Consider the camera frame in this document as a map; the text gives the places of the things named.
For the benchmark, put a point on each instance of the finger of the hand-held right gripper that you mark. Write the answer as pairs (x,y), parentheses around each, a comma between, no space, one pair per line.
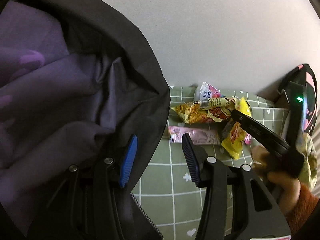
(257,130)

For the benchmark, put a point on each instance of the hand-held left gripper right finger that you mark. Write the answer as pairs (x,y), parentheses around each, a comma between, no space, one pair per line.
(190,157)

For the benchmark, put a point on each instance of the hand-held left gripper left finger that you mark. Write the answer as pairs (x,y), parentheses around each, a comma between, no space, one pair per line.
(128,160)

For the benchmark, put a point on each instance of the pink wafer wrapper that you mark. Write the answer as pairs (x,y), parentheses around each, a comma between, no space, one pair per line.
(205,136)

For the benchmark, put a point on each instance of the bright yellow snack packet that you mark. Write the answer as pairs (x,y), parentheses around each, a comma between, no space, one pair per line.
(233,142)

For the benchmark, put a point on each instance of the bin with yellow bag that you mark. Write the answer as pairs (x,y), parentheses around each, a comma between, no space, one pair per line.
(310,152)

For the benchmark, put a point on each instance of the yellow gold noodle wrapper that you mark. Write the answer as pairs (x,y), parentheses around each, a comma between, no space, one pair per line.
(197,112)

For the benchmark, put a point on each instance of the white pink packet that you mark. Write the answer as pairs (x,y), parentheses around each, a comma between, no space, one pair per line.
(207,92)

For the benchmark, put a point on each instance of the person's right forearm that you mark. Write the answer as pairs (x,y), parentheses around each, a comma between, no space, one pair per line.
(305,200)

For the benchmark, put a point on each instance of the person's right hand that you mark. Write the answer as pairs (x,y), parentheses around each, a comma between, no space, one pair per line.
(285,187)

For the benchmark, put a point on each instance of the green checked bed sheet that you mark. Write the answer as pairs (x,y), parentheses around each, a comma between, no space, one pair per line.
(175,180)

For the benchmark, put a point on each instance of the black pink printed blanket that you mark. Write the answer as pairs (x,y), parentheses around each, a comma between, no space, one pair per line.
(311,80)

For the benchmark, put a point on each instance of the purple and black jacket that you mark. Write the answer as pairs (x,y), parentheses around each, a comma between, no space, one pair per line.
(62,80)

